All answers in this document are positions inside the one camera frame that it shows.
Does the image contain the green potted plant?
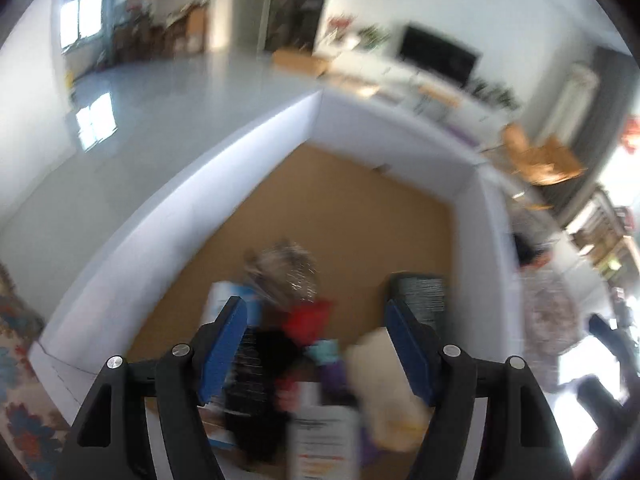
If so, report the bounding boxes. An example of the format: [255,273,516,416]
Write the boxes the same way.
[357,24,392,52]

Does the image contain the large leafy potted plant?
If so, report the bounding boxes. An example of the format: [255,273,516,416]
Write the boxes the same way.
[469,79,522,112]

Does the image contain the black packet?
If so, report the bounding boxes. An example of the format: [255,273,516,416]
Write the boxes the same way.
[224,326,307,467]

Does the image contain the teal item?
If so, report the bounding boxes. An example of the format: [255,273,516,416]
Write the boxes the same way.
[304,339,342,364]

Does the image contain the purple item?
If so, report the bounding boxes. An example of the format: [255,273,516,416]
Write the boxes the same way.
[316,359,359,407]

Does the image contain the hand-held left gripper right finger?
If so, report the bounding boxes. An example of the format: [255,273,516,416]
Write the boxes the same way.
[384,299,576,480]

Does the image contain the red flowers in vase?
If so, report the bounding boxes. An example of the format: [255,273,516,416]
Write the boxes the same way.
[324,14,357,42]

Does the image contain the red wall hanging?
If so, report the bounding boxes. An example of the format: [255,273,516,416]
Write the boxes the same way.
[622,114,640,154]

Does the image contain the brown cardboard box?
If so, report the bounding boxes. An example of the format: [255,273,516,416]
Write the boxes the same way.
[272,47,332,78]

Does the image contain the grey curtain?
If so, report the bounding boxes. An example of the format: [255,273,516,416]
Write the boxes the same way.
[544,45,637,227]

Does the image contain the wooden bench with black legs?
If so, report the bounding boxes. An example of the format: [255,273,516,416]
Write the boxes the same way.
[414,82,464,122]

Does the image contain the black cardboard box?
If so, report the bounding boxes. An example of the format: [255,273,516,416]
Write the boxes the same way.
[389,272,449,332]

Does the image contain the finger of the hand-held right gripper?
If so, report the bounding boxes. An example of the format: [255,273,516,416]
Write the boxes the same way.
[587,312,634,362]
[575,376,629,412]

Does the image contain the white sheer curtain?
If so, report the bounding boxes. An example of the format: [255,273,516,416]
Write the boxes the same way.
[537,62,602,147]

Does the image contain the white storage box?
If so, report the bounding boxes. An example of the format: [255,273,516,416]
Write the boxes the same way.
[27,87,527,413]

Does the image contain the orange lounge chair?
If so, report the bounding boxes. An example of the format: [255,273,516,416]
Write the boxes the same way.
[499,122,587,187]

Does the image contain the white television cabinet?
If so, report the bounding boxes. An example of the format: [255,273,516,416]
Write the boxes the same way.
[320,35,522,132]

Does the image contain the dark glass display cabinet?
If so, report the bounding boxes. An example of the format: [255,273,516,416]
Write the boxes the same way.
[262,0,337,54]

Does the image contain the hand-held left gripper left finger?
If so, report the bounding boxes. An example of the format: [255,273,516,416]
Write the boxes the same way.
[62,296,249,480]

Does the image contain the black television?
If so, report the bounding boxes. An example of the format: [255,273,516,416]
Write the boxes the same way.
[397,22,481,87]

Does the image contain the floral printed mat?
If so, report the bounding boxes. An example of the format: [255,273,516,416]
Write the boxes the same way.
[0,259,74,480]

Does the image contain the white and blue medicine box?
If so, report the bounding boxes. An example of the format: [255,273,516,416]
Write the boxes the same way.
[287,404,364,480]

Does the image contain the dark wooden chair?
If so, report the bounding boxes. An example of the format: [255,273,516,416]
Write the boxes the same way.
[569,189,640,282]

